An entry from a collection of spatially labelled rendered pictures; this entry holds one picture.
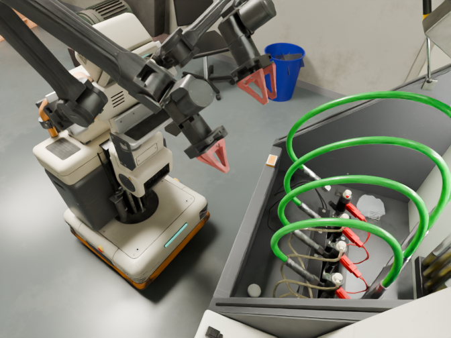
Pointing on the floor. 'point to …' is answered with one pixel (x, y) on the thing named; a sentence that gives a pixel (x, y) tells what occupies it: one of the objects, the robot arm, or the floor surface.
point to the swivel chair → (188, 13)
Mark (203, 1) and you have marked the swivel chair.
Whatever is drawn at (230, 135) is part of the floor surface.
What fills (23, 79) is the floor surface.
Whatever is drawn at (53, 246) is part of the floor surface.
